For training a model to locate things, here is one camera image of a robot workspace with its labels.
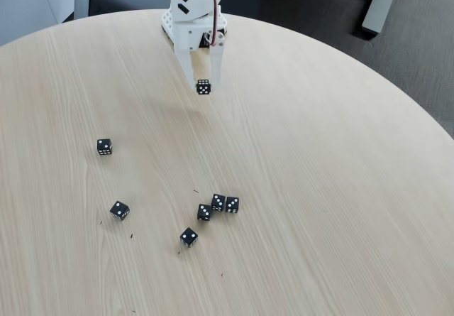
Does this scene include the black die showing six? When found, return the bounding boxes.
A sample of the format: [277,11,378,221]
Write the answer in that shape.
[196,79,213,97]

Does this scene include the grey desk leg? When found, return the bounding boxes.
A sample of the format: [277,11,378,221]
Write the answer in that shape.
[361,0,402,35]

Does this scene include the red black servo cable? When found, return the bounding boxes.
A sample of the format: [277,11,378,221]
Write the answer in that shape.
[184,0,221,45]

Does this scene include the white cabinet panel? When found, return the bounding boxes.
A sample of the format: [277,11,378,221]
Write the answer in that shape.
[0,0,89,47]

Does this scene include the black die showing one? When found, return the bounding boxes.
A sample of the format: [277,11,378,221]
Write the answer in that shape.
[96,138,114,156]

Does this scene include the black die showing two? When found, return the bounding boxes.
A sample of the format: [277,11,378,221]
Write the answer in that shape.
[109,200,131,222]
[179,227,199,249]

